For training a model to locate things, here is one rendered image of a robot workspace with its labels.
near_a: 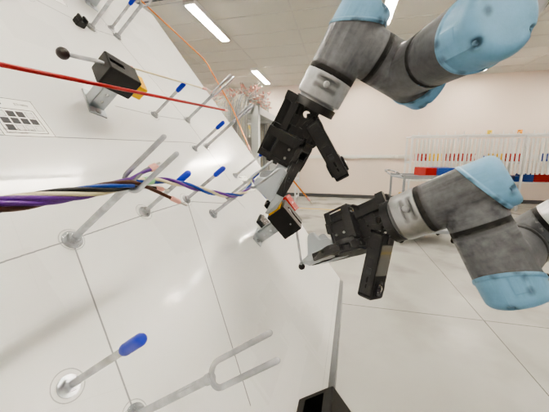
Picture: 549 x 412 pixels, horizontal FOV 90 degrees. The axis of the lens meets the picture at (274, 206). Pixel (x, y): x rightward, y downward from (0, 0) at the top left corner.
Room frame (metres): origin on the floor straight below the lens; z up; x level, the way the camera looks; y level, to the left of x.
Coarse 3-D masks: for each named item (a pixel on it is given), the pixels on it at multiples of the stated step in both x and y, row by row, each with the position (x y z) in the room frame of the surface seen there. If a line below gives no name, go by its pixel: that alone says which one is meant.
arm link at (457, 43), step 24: (456, 0) 0.34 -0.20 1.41; (480, 0) 0.28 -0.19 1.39; (504, 0) 0.28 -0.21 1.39; (528, 0) 0.29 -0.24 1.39; (432, 24) 0.35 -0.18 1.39; (456, 24) 0.30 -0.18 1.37; (480, 24) 0.28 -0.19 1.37; (504, 24) 0.28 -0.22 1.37; (528, 24) 0.29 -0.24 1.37; (408, 48) 0.38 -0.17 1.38; (432, 48) 0.33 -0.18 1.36; (456, 48) 0.30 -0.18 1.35; (480, 48) 0.29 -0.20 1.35; (504, 48) 0.28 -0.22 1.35; (408, 72) 0.39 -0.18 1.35; (432, 72) 0.35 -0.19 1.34; (456, 72) 0.33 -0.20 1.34
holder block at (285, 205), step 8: (280, 208) 0.50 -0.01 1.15; (272, 216) 0.51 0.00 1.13; (280, 216) 0.51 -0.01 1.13; (288, 216) 0.50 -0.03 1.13; (296, 216) 0.53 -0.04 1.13; (272, 224) 0.51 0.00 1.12; (280, 224) 0.51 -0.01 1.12; (288, 224) 0.51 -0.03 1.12; (296, 224) 0.51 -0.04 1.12; (280, 232) 0.51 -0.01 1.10; (288, 232) 0.51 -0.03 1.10
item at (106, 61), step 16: (64, 48) 0.34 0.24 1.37; (96, 64) 0.38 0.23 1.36; (112, 64) 0.37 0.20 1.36; (96, 80) 0.38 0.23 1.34; (112, 80) 0.38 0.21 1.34; (128, 80) 0.39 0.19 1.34; (96, 96) 0.39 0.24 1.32; (112, 96) 0.40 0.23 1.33; (128, 96) 0.41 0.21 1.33; (96, 112) 0.40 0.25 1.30
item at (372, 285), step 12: (372, 240) 0.44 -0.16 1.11; (384, 240) 0.43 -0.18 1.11; (372, 252) 0.43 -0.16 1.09; (384, 252) 0.43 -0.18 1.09; (372, 264) 0.43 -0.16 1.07; (384, 264) 0.44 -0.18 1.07; (372, 276) 0.42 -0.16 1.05; (384, 276) 0.44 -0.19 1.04; (360, 288) 0.43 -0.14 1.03; (372, 288) 0.42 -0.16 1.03; (384, 288) 0.43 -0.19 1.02
